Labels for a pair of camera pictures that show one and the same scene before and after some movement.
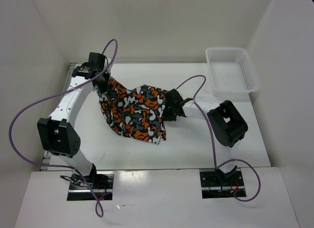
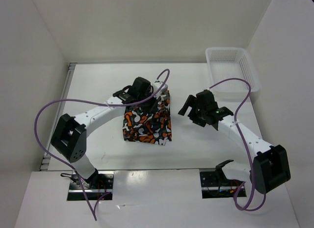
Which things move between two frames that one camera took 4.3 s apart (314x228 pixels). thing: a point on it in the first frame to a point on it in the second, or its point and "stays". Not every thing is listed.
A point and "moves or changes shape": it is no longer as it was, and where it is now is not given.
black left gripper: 104,88 to 153,108
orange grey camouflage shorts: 136,114 moves or changes shape
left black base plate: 102,183 stays
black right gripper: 166,116 to 192,101
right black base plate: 214,186 stays
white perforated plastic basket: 231,70 stays
